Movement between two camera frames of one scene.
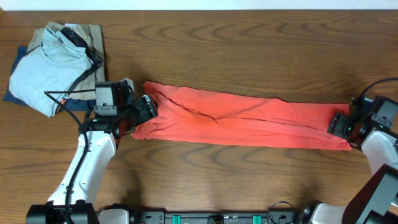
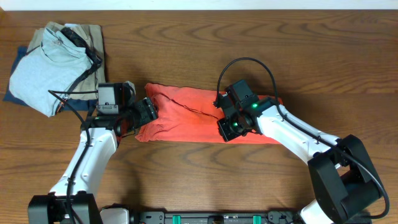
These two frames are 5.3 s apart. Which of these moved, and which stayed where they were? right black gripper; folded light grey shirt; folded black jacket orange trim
Moved: right black gripper
Stayed: folded light grey shirt; folded black jacket orange trim
